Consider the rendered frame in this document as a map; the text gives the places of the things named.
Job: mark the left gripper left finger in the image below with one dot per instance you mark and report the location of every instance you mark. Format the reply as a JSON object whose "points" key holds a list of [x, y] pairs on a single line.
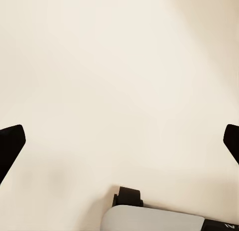
{"points": [[12, 140]]}

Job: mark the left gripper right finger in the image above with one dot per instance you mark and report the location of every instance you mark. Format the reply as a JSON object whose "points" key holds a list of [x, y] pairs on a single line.
{"points": [[231, 140]]}

